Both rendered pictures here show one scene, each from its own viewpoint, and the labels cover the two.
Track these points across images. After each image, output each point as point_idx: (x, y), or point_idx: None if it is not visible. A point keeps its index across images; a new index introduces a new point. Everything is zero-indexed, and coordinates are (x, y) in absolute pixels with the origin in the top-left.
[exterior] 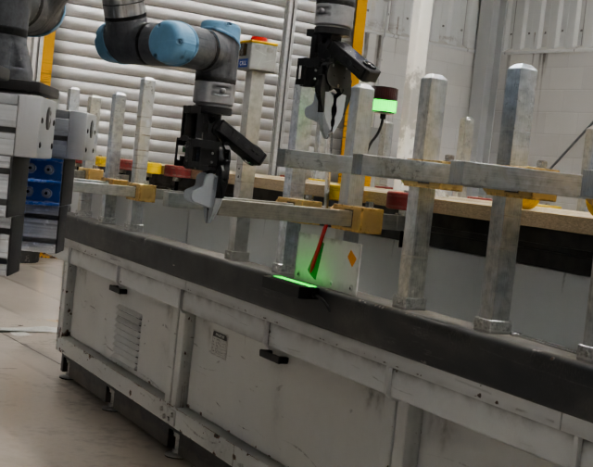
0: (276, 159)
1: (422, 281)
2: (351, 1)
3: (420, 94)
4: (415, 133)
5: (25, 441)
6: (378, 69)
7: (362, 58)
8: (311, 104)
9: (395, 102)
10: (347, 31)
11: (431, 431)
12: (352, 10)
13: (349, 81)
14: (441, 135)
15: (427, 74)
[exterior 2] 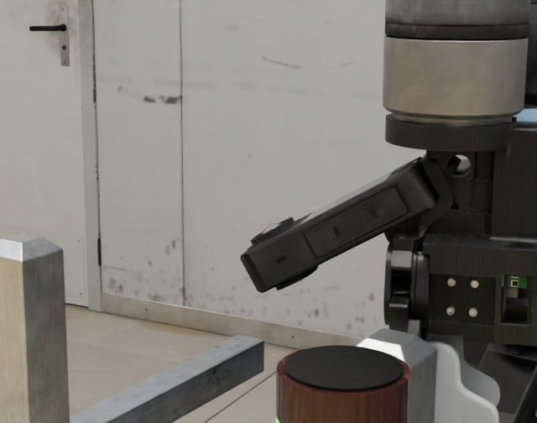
0: (263, 359)
1: None
2: (385, 17)
3: (60, 295)
4: (66, 400)
5: None
6: (250, 249)
7: (314, 215)
8: (468, 367)
9: (276, 422)
10: (385, 126)
11: None
12: (384, 49)
13: (384, 301)
14: None
15: (43, 237)
